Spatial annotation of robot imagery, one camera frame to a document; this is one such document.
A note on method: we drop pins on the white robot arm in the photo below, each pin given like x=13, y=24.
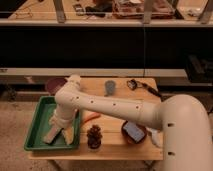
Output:
x=187, y=138

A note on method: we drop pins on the blue sponge in bowl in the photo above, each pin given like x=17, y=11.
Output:
x=133, y=131

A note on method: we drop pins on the crumpled blue-white cloth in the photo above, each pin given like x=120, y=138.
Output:
x=154, y=138

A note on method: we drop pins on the eyeglasses on shelf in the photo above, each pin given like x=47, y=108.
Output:
x=23, y=15

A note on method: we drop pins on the orange carrot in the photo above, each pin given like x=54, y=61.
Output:
x=90, y=117

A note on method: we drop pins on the white wrapped gripper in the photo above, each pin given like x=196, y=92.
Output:
x=62, y=117

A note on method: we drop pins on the red tray on shelf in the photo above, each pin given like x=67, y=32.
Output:
x=135, y=9

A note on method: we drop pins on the brown wooden bowl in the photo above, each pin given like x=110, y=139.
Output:
x=130, y=140

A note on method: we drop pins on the purple bowl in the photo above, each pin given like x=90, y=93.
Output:
x=54, y=84

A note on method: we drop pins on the brown pine cone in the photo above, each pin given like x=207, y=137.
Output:
x=94, y=137

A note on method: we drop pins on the blue-grey cup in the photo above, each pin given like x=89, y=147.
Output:
x=109, y=87

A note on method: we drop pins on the green plastic tray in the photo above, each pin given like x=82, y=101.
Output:
x=40, y=126

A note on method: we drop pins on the black handled brush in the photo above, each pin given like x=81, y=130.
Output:
x=134, y=84

